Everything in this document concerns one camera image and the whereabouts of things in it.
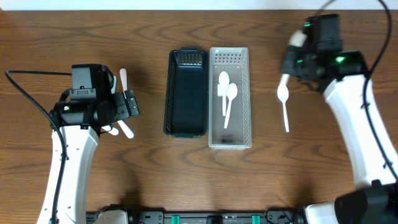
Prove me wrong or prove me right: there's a mint green plastic fork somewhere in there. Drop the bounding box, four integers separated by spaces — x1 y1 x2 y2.
111 76 118 94

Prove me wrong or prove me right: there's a white fork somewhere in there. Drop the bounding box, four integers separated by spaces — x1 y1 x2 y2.
101 125 119 136
118 120 134 139

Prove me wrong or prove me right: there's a white spoon group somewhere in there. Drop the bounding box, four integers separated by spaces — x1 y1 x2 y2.
279 73 290 85
224 83 238 129
277 85 290 133

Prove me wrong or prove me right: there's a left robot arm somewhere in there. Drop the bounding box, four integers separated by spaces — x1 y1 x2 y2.
37 126 99 224

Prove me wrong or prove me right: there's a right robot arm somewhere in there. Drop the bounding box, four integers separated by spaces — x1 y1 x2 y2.
280 44 397 223

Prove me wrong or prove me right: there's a dark green plastic basket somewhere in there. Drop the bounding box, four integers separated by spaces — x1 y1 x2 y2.
164 47 209 138

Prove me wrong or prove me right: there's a clear plastic basket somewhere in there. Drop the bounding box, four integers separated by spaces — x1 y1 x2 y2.
208 47 252 150

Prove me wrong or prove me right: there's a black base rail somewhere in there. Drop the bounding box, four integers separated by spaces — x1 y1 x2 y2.
86 207 306 224

